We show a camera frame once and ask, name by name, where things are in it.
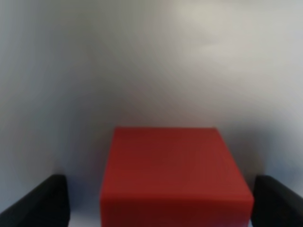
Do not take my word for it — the red cube block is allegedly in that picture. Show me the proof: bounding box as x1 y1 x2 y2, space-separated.
100 127 254 227

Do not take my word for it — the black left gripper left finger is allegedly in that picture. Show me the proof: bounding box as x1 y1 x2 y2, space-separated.
0 175 71 227

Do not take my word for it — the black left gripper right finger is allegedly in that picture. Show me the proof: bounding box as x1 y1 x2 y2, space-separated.
251 175 303 227

